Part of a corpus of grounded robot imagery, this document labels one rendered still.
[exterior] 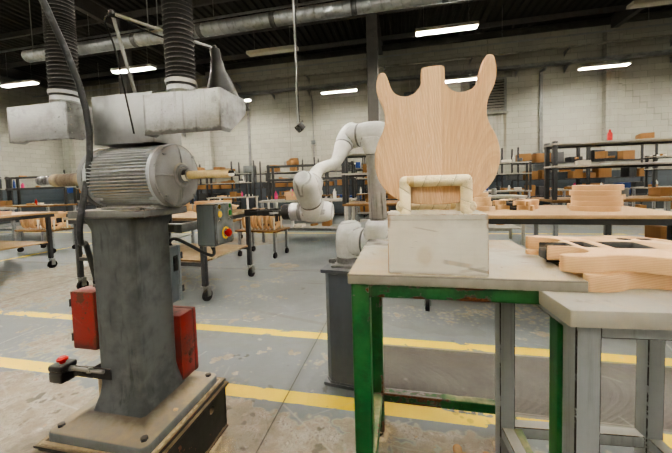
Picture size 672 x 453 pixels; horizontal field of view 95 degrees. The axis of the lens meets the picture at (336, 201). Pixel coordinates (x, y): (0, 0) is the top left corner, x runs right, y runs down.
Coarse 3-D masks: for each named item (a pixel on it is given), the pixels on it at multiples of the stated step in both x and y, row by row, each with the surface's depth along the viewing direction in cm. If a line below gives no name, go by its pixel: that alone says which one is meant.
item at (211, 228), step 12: (204, 204) 145; (216, 204) 145; (204, 216) 144; (216, 216) 144; (228, 216) 154; (204, 228) 145; (216, 228) 144; (180, 240) 146; (204, 240) 145; (216, 240) 145; (228, 240) 154; (204, 252) 148
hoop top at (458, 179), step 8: (408, 176) 89; (416, 176) 88; (424, 176) 88; (432, 176) 87; (440, 176) 87; (448, 176) 86; (456, 176) 86; (464, 176) 85; (408, 184) 89; (416, 184) 88; (424, 184) 88; (432, 184) 87; (440, 184) 87; (448, 184) 86; (456, 184) 86
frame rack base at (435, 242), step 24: (408, 216) 88; (432, 216) 86; (456, 216) 85; (480, 216) 84; (408, 240) 88; (432, 240) 87; (456, 240) 85; (480, 240) 84; (408, 264) 89; (432, 264) 87; (456, 264) 86; (480, 264) 84
